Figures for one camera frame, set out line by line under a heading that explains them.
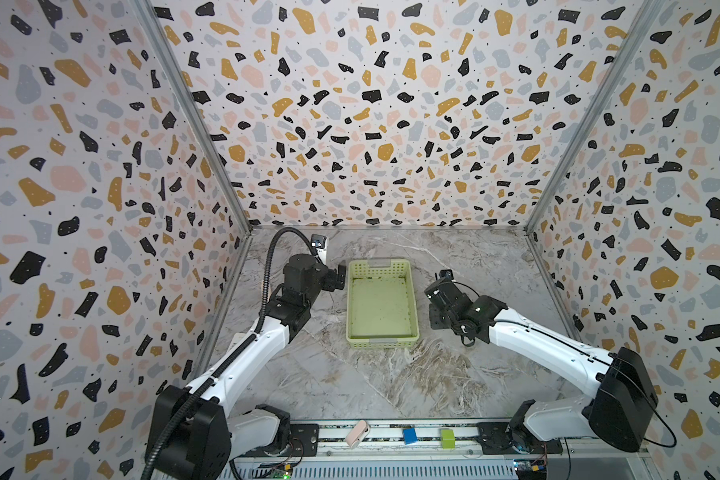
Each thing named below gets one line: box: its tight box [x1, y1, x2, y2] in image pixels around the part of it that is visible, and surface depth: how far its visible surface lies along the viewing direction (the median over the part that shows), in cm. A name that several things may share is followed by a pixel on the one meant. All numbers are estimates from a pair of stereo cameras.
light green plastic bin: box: [346, 258, 419, 349], surface depth 102 cm
